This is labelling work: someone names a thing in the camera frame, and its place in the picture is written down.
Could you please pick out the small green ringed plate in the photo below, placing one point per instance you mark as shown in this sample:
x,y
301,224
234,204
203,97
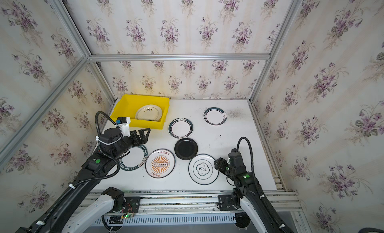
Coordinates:
x,y
215,116

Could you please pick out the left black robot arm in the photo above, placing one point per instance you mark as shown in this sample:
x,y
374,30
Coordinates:
x,y
101,165

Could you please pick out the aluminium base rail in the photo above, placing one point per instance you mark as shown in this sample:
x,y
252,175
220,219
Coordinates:
x,y
185,202

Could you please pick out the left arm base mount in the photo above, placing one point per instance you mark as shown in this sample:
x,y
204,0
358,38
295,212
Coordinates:
x,y
122,204

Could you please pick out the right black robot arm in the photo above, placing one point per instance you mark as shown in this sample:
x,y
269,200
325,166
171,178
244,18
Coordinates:
x,y
248,194

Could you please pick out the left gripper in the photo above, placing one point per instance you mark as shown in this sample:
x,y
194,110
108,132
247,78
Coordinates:
x,y
135,138

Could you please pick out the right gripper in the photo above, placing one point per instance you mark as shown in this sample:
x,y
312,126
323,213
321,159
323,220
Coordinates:
x,y
222,165

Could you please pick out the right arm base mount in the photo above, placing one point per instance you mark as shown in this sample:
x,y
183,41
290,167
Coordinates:
x,y
230,202

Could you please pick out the yellow plastic bin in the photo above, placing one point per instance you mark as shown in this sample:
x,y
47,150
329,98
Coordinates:
x,y
130,104

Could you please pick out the green red ringed plate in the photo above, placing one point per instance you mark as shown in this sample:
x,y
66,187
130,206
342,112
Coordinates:
x,y
180,128

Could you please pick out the white plate black quatrefoil outline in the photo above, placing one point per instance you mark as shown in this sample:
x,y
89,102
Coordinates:
x,y
202,169

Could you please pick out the cream plate black floral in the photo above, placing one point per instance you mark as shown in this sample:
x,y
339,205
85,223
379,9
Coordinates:
x,y
156,113

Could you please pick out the orange sunburst pattern plate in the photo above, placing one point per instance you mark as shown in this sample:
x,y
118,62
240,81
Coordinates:
x,y
160,163

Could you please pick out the large green rimmed plate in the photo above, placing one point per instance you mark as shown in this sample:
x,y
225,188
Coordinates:
x,y
135,159

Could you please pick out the aluminium frame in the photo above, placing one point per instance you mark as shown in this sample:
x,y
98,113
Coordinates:
x,y
90,60

